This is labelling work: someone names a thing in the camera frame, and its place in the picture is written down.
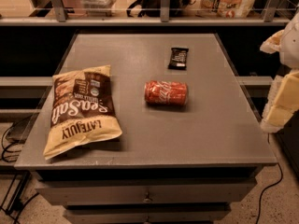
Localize grey metal shelf rail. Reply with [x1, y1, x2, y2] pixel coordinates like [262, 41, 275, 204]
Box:
[0, 0, 298, 26]

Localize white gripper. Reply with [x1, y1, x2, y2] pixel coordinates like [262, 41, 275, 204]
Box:
[260, 13, 299, 133]

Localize black floor cable right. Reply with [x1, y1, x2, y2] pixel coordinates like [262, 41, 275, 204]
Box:
[254, 133, 284, 224]

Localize black cables left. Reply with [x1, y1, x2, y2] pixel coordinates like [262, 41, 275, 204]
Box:
[0, 115, 40, 224]

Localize red coke can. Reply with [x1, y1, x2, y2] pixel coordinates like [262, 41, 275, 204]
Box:
[144, 80, 188, 106]

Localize Late July chips bag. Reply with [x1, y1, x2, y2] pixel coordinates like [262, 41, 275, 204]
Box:
[43, 65, 122, 160]

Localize black bag background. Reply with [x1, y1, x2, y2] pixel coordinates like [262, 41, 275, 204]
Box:
[126, 0, 194, 17]

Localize black chocolate bar wrapper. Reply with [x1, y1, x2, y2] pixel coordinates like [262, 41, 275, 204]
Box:
[168, 48, 189, 70]

